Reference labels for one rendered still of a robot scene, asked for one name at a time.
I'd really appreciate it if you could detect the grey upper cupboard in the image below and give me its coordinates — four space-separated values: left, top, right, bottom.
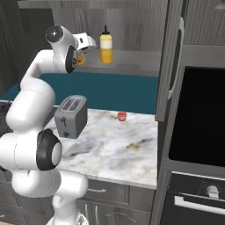
183 0 225 47

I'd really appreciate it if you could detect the black built-in microwave oven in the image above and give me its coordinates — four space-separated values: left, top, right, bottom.
167 65 225 169

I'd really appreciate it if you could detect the grey wall cabinet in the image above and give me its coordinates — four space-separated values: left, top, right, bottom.
17 0 170 78

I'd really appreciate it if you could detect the silver drawer handle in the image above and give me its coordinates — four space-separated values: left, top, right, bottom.
87 188 107 194

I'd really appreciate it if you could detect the silver oven handle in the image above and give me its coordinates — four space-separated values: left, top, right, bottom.
173 195 225 216

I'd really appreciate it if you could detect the dark grey cupboard door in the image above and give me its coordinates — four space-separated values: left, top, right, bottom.
76 200 93 225
91 201 153 225

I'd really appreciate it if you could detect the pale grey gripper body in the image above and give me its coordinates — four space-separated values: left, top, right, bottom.
76 36 98 55

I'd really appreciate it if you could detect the white oven knob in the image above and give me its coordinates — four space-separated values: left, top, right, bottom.
206 185 221 200

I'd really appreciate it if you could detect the silver cabinet door handle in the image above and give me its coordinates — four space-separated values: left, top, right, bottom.
167 16 185 101

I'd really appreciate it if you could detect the grey toaster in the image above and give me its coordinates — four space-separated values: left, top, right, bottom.
54 95 89 140

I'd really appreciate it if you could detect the dark grey drawer front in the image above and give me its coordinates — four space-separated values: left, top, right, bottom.
84 178 130 207

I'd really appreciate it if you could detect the dark grey cabinet door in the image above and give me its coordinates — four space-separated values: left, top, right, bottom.
0 0 55 96

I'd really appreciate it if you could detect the small red jar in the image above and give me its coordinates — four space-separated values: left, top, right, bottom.
117 110 127 122

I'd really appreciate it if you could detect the silver cupboard door handle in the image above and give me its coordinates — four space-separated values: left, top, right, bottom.
83 203 90 224
93 205 99 225

